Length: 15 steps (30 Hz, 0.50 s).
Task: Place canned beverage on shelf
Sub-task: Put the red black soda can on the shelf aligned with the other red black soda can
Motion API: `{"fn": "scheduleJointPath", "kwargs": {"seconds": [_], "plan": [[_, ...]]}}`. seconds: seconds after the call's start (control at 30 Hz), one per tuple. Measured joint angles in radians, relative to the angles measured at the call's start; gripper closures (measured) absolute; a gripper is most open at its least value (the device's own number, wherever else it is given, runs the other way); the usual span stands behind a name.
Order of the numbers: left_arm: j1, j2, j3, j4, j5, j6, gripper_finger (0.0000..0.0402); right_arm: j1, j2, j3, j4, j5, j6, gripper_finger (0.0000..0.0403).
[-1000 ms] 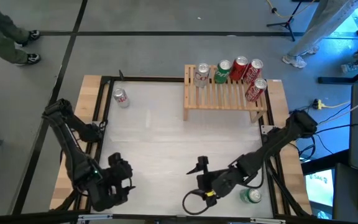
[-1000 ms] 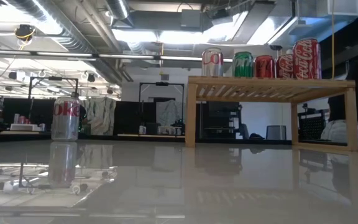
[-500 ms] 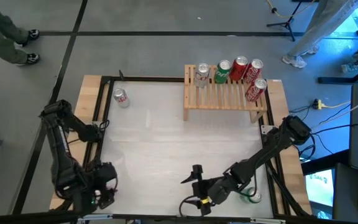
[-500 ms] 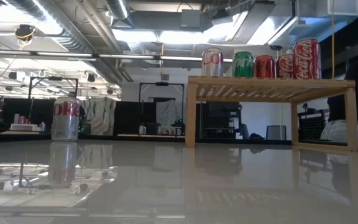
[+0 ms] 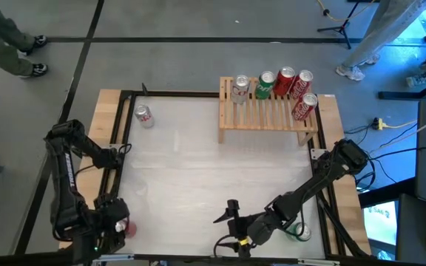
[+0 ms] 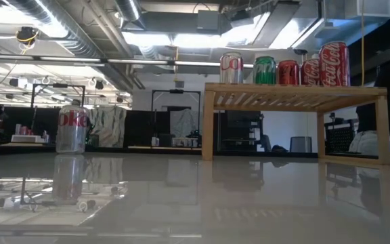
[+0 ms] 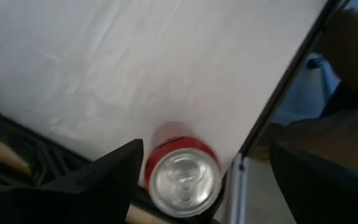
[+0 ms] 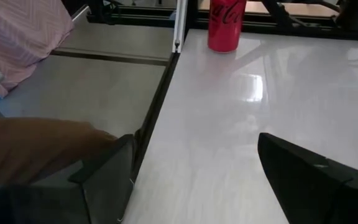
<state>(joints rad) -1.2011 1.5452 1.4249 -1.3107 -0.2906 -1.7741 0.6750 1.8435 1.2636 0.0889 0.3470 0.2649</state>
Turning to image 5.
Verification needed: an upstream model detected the black desk base bar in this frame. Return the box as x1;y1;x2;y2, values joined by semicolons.
378;69;426;101

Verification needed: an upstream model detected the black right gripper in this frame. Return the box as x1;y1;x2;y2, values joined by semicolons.
212;199;274;256

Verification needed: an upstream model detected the red cola can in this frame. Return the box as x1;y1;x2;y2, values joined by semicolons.
115;218;138;239
272;66;296;97
288;69;314;100
291;92;319;122

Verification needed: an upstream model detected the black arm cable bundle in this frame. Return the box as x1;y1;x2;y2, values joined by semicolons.
355;158;377;193

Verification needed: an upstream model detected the computer monitor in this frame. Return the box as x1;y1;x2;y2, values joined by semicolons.
362;200;399;262

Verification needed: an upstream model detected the wooden table side panel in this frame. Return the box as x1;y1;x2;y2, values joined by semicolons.
59;88;131;249
316;94;372;256

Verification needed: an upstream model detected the green lemon-lime soda can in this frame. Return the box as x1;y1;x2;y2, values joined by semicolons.
254;70;276;100
285;221;313;243

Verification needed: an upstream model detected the black tripod stand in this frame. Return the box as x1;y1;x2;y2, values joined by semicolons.
316;0;371;50

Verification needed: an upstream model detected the white cable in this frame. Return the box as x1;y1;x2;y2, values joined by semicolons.
368;109;426;154

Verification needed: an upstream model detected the black aluminium table frame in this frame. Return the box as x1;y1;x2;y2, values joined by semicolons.
94;88;349;265

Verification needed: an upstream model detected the silver diet cola can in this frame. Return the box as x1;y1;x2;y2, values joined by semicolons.
134;104;155;129
230;74;251;105

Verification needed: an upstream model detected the yellow cable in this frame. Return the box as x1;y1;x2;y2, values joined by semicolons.
315;0;380;23
382;118;421;130

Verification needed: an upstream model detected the wooden slatted shelf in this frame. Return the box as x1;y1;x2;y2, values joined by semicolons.
218;76;320;147

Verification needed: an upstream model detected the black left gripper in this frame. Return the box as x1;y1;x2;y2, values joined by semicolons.
93;197;131;256

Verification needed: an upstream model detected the black and yellow power strip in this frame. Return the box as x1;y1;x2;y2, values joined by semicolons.
371;117;388;131

